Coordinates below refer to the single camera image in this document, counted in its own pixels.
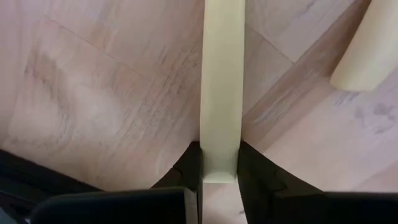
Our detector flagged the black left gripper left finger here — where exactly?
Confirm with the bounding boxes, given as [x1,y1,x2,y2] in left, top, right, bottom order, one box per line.
[150,141,203,190]

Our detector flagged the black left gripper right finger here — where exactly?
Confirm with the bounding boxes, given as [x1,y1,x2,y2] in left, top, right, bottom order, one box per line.
[237,141,326,224]

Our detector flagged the cream-handled table knife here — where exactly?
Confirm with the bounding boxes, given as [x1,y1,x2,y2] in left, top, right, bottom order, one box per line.
[199,0,246,185]
[328,0,398,92]

